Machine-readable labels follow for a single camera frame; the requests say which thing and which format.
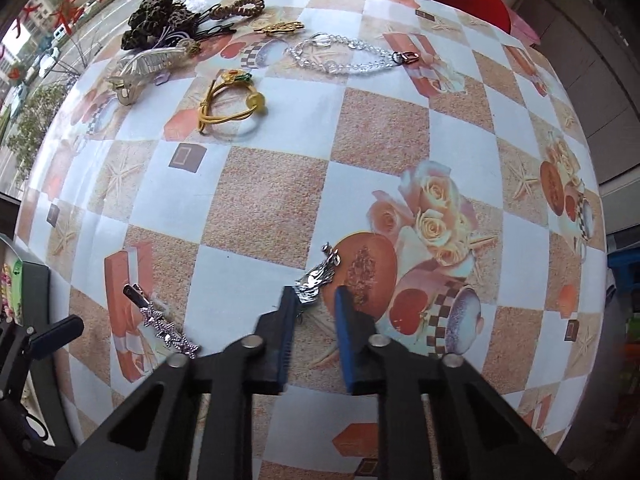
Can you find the leopard print scrunchie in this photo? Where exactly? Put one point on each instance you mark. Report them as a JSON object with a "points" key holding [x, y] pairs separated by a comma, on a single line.
{"points": [[150, 15]]}

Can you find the gold leaf hair clip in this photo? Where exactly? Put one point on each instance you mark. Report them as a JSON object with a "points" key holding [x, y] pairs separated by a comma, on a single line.
{"points": [[280, 27]]}

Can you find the silver star hair clip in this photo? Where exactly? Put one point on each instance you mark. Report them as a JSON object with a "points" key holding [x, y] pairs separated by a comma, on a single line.
{"points": [[165, 327]]}

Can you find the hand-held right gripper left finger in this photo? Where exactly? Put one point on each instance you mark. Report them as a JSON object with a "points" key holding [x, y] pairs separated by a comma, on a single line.
{"points": [[286, 340]]}

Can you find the red plastic chair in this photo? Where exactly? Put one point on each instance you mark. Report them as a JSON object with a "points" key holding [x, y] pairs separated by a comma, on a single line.
{"points": [[465, 2]]}

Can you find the beige cabinet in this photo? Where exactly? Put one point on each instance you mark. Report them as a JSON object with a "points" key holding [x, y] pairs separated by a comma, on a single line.
{"points": [[585, 60]]}

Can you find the clear large claw clip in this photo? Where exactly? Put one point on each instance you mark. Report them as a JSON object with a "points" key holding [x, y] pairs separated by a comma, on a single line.
{"points": [[150, 62]]}

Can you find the pink plastic basin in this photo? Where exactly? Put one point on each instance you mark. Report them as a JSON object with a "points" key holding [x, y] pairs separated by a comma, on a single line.
{"points": [[522, 27]]}

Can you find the green plastic bangle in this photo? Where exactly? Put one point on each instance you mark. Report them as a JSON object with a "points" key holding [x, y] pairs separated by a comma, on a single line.
{"points": [[16, 285]]}

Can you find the silver leaf brooch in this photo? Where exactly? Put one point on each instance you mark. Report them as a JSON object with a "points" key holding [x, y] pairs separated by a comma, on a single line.
{"points": [[317, 277]]}

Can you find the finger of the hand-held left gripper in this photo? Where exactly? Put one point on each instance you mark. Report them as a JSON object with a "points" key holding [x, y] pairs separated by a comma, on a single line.
{"points": [[55, 335]]}

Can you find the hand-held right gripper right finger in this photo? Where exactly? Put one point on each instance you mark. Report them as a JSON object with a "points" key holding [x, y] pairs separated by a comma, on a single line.
{"points": [[346, 350]]}

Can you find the blue plastic stool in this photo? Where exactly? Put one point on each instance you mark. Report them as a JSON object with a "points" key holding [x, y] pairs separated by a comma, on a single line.
{"points": [[625, 262]]}

